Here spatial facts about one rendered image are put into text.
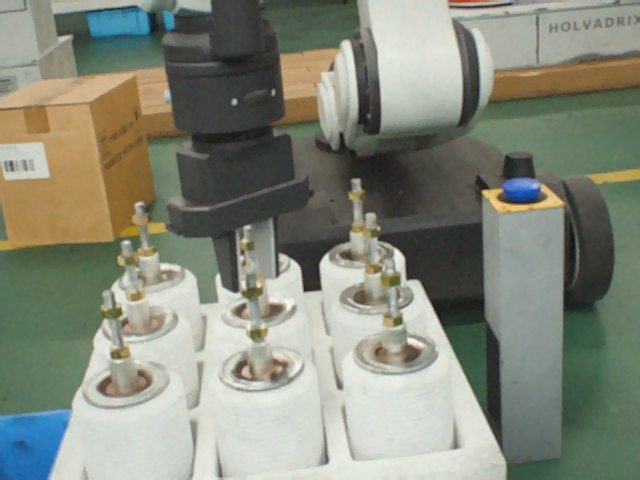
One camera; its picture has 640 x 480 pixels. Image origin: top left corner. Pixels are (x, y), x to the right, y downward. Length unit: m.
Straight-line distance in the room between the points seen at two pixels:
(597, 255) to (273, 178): 0.74
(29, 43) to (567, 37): 1.68
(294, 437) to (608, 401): 0.55
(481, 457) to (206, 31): 0.41
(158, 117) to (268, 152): 2.07
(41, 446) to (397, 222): 0.57
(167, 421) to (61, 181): 1.19
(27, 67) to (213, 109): 2.23
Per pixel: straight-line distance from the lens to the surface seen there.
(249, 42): 0.62
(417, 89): 1.12
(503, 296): 0.96
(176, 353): 0.87
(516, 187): 0.94
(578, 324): 1.39
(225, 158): 0.67
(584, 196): 1.36
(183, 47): 0.65
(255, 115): 0.66
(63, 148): 1.88
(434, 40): 1.14
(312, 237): 1.27
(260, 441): 0.76
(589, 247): 1.34
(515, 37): 2.90
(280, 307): 0.88
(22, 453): 1.08
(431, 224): 1.28
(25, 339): 1.54
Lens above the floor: 0.62
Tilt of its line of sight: 21 degrees down
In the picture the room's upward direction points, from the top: 5 degrees counter-clockwise
